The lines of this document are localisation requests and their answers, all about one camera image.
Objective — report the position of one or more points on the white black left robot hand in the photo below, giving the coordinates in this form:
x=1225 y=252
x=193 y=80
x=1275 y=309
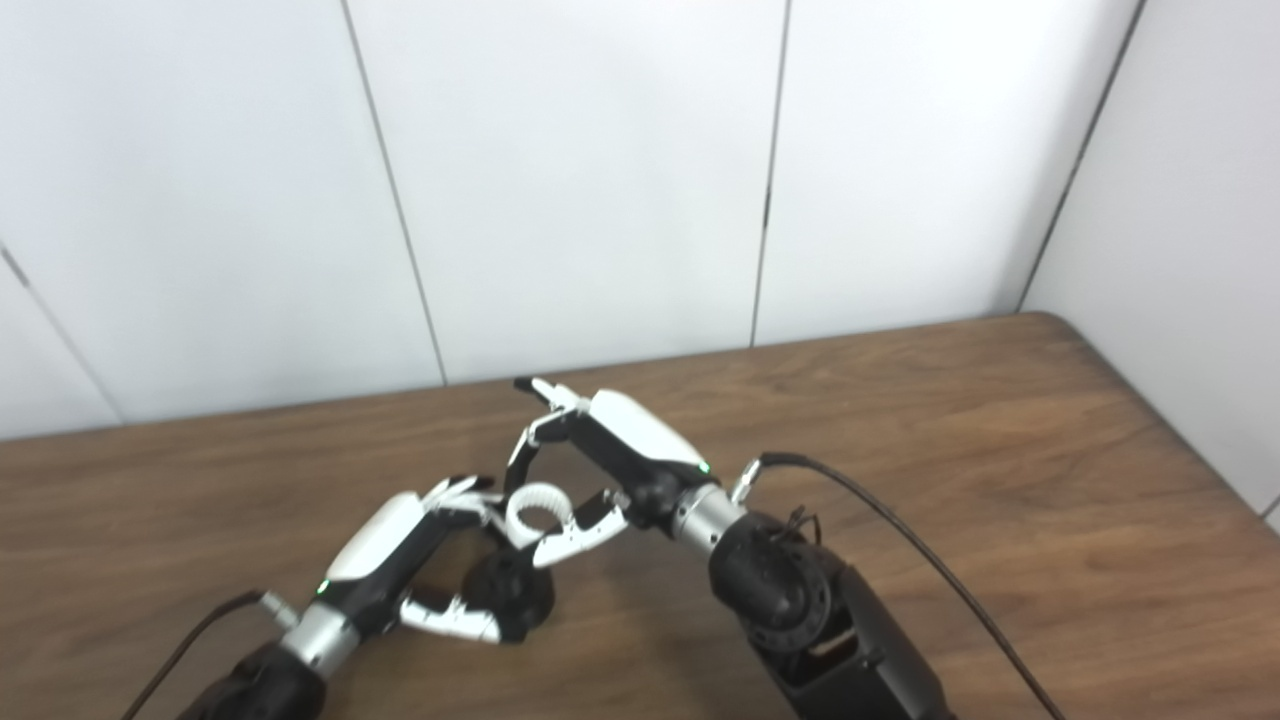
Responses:
x=375 y=545

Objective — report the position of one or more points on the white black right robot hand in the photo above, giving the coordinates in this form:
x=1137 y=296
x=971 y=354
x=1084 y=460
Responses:
x=640 y=445

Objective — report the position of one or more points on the round black part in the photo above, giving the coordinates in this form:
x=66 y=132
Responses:
x=515 y=595

